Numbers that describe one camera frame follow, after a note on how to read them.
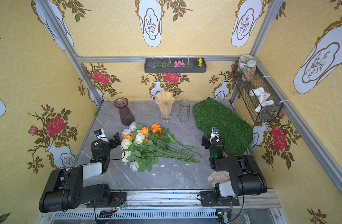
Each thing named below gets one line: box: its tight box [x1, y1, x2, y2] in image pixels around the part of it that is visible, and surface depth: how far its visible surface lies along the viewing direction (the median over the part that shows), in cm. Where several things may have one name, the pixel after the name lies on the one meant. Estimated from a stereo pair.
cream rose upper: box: [133, 133, 146, 145], surface depth 86 cm
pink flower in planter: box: [173, 59, 186, 68], surface depth 90 cm
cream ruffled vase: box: [155, 90, 176, 122], surface depth 99 cm
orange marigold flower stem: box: [150, 123, 203, 158], surface depth 94 cm
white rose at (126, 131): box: [121, 128, 132, 137], surface depth 96 cm
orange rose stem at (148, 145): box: [140, 126, 200, 163], surface depth 89 cm
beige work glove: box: [207, 170, 231, 188], surface depth 82 cm
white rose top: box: [128, 121, 137, 133], surface depth 99 cm
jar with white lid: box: [243, 60, 257, 82], surface depth 81 cm
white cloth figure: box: [249, 87, 275, 113], surface depth 73 cm
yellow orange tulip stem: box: [144, 126, 203, 159], surface depth 94 cm
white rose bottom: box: [129, 161, 139, 173], surface depth 83 cm
